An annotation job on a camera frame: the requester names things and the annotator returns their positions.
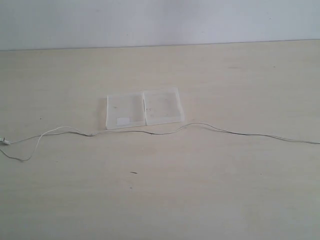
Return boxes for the white wired earphones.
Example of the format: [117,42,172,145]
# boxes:
[0,122,320,163]

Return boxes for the clear plastic hinged case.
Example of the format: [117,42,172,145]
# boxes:
[105,87,185,130]

